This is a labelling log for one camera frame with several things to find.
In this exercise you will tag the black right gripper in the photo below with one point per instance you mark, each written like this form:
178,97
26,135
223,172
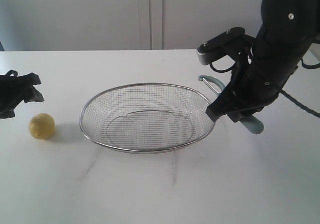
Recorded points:
269,63

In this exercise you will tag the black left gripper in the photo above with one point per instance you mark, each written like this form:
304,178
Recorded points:
15,89

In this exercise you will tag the green handled peeler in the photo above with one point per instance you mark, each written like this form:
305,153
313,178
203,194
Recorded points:
251,123

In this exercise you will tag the yellow lemon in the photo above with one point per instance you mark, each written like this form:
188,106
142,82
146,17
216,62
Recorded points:
42,126

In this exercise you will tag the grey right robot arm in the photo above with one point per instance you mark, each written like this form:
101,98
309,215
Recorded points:
286,20

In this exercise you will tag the white cabinet doors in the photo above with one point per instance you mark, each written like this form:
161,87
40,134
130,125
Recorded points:
52,25

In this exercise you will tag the metal wire mesh basket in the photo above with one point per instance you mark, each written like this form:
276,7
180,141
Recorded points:
146,118

